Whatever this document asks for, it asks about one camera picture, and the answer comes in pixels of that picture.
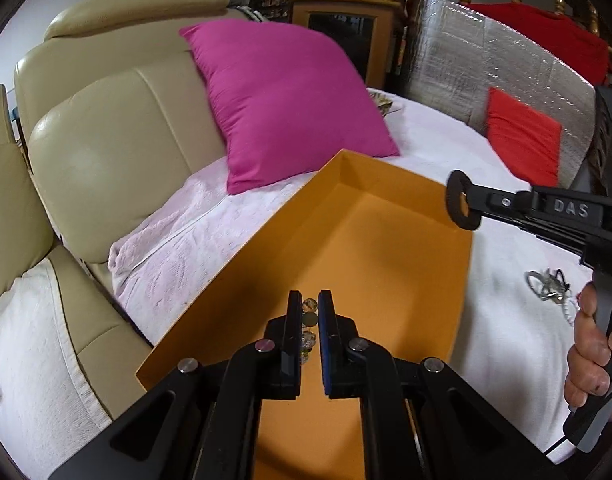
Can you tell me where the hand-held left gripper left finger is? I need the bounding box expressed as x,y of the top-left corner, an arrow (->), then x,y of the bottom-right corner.
48,289 -> 307,480

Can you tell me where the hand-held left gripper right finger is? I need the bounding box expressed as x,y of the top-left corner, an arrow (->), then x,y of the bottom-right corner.
318,289 -> 557,480

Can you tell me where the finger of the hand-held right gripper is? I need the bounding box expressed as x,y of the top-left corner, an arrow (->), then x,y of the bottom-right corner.
447,170 -> 534,231

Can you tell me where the amber beaded bracelet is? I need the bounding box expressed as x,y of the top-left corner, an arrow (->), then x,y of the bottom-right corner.
301,297 -> 319,366

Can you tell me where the silver bangle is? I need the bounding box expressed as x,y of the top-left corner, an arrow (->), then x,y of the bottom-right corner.
525,270 -> 554,302

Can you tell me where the white bead bracelet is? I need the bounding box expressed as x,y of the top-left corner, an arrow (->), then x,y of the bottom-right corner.
561,294 -> 580,329

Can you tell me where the orange cardboard box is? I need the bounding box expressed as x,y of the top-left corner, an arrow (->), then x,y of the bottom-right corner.
135,148 -> 474,480

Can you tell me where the person's right hand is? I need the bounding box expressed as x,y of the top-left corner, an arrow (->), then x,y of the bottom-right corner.
566,282 -> 612,413

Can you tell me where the pale pink white blanket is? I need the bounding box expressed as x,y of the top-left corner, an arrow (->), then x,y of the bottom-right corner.
108,87 -> 602,466

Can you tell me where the red cushion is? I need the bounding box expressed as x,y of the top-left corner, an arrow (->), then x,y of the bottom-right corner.
486,87 -> 563,187

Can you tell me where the crumpled beige cloth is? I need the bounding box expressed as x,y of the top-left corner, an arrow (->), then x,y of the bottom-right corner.
368,91 -> 404,117

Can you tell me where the silver foil insulation mat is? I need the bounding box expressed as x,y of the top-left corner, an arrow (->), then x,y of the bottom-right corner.
403,0 -> 598,188

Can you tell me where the red cloth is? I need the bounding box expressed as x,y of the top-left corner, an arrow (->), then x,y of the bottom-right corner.
463,2 -> 609,86

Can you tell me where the wooden cabinet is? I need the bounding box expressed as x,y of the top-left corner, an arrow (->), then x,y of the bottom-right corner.
286,0 -> 402,88

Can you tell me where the magenta pillow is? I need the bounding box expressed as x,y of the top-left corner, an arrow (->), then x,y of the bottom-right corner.
179,18 -> 401,195

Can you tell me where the beige leather sofa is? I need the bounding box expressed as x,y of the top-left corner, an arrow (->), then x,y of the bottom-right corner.
0,0 -> 252,431

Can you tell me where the white towel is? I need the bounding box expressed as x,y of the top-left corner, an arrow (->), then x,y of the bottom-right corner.
0,260 -> 118,480

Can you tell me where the dark display shelf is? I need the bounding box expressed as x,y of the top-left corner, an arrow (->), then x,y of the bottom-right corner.
249,0 -> 288,24

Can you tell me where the black cord necklace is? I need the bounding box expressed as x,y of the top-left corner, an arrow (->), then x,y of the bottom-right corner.
546,268 -> 572,292

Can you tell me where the black cable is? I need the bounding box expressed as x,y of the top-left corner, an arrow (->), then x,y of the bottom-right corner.
543,430 -> 574,457

